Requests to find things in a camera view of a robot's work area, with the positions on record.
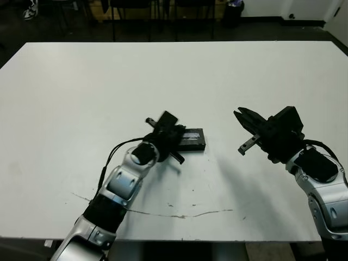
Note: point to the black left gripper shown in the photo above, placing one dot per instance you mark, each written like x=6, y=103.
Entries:
x=166, y=140

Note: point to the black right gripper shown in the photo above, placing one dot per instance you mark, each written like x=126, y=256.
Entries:
x=277, y=146

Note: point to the black box lid silver strip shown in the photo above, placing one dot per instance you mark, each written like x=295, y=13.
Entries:
x=194, y=142

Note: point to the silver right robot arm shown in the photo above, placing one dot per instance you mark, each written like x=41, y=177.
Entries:
x=326, y=195

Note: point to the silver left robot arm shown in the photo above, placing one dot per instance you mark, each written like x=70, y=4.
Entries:
x=122, y=182

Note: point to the black waste bin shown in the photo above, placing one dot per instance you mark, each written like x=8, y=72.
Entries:
x=233, y=13

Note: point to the black chair caster base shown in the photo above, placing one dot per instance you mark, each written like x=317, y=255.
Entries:
x=292, y=16

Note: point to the white door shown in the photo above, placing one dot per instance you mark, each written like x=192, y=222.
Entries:
x=342, y=30

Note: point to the black mesh chair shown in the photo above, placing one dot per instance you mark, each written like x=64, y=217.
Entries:
x=127, y=2

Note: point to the white black sneaker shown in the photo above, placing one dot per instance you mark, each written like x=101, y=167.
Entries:
x=30, y=12

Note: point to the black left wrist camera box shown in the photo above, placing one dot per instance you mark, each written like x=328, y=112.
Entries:
x=168, y=119

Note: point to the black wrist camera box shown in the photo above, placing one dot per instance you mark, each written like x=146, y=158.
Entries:
x=168, y=119
x=288, y=119

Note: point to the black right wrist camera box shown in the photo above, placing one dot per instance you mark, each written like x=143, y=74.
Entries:
x=288, y=119

